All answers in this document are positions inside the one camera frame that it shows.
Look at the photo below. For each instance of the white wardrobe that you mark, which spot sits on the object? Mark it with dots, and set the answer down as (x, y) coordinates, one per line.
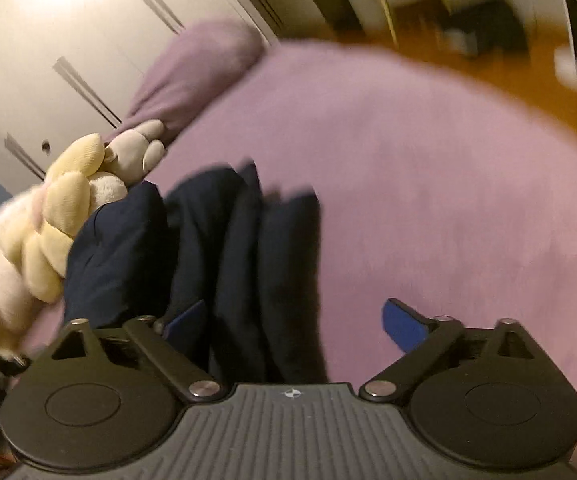
(68, 25)

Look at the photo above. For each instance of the black box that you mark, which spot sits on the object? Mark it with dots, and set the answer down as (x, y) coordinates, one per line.
(488, 25)

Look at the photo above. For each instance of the grey plush toy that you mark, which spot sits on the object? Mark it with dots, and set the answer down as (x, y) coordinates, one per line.
(136, 152)

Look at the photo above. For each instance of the white round base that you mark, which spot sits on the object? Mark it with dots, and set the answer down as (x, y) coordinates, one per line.
(571, 67)

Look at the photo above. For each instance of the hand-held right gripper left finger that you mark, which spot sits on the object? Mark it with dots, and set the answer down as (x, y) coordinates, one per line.
(188, 322)

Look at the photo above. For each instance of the cream flower plush toy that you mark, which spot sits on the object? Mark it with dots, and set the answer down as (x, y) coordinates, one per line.
(66, 205)

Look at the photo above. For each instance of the dark navy garment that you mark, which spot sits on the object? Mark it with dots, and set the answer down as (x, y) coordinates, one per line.
(233, 260)

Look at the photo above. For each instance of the purple pillow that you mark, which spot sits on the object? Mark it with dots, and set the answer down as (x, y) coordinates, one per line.
(193, 70)

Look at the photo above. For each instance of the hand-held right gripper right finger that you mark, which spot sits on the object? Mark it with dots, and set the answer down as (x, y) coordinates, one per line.
(403, 327)

